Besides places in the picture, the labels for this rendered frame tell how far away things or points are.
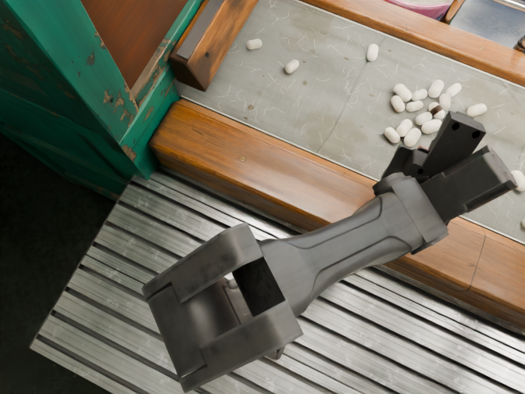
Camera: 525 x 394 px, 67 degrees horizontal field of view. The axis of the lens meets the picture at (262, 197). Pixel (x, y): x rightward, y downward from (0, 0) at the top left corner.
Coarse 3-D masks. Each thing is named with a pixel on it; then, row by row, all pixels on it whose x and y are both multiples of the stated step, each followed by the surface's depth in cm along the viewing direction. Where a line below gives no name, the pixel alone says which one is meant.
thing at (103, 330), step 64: (128, 192) 77; (192, 192) 77; (128, 256) 74; (64, 320) 72; (128, 320) 72; (320, 320) 71; (384, 320) 71; (448, 320) 71; (128, 384) 69; (256, 384) 69; (320, 384) 68; (384, 384) 68; (448, 384) 68; (512, 384) 68
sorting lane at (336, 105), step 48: (288, 0) 82; (240, 48) 79; (288, 48) 79; (336, 48) 79; (384, 48) 79; (192, 96) 75; (240, 96) 76; (288, 96) 76; (336, 96) 76; (384, 96) 76; (480, 96) 76; (336, 144) 73; (384, 144) 73; (480, 144) 73
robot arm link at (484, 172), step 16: (464, 160) 46; (480, 160) 42; (496, 160) 43; (400, 176) 45; (448, 176) 44; (464, 176) 43; (480, 176) 42; (496, 176) 41; (512, 176) 46; (432, 192) 45; (448, 192) 44; (464, 192) 43; (480, 192) 42; (496, 192) 44; (448, 208) 44; (464, 208) 43; (432, 240) 42
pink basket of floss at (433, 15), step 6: (384, 0) 81; (390, 0) 79; (396, 0) 79; (402, 6) 80; (408, 6) 79; (414, 6) 79; (420, 6) 78; (426, 6) 78; (432, 6) 78; (438, 6) 79; (444, 6) 79; (420, 12) 81; (426, 12) 81; (432, 12) 81; (438, 12) 82; (444, 12) 85; (432, 18) 86
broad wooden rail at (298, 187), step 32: (160, 128) 71; (192, 128) 71; (224, 128) 71; (160, 160) 76; (192, 160) 69; (224, 160) 69; (256, 160) 69; (288, 160) 69; (320, 160) 71; (224, 192) 77; (256, 192) 68; (288, 192) 68; (320, 192) 68; (352, 192) 68; (320, 224) 67; (448, 224) 66; (416, 256) 65; (448, 256) 65; (480, 256) 65; (512, 256) 65; (448, 288) 68; (480, 288) 63; (512, 288) 63; (512, 320) 68
